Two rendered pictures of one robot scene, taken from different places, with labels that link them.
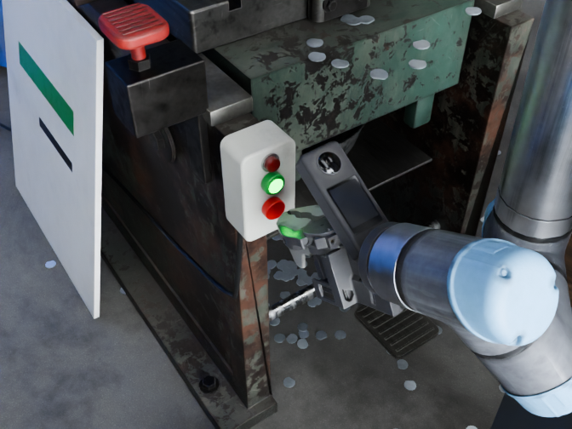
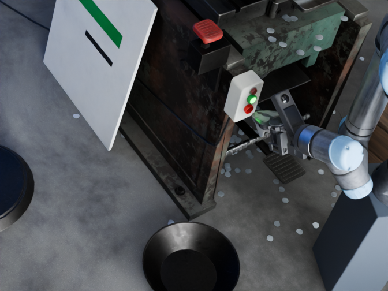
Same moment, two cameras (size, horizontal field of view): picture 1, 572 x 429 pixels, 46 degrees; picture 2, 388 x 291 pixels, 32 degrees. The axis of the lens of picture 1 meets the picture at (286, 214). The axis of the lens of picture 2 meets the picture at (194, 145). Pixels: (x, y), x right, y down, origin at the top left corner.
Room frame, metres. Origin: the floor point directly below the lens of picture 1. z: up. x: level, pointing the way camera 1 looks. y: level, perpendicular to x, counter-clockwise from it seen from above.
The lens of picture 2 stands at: (-0.66, 0.37, 1.86)
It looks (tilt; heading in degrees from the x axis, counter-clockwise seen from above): 49 degrees down; 350
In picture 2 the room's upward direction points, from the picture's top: 13 degrees clockwise
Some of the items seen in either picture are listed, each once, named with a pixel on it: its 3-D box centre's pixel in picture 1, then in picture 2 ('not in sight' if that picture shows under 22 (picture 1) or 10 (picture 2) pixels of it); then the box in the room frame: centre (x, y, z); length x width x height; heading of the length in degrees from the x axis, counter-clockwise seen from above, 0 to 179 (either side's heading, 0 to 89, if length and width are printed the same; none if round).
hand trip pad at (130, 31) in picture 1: (137, 50); (205, 39); (0.66, 0.16, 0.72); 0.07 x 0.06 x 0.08; 34
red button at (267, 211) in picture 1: (273, 208); (248, 108); (0.60, 0.02, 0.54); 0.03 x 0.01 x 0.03; 124
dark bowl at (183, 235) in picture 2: not in sight; (190, 268); (0.39, 0.11, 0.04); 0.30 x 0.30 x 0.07
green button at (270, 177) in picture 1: (272, 183); (251, 99); (0.60, 0.02, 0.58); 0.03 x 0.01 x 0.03; 124
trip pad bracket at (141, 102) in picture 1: (164, 124); (205, 67); (0.67, 0.15, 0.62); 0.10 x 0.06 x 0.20; 124
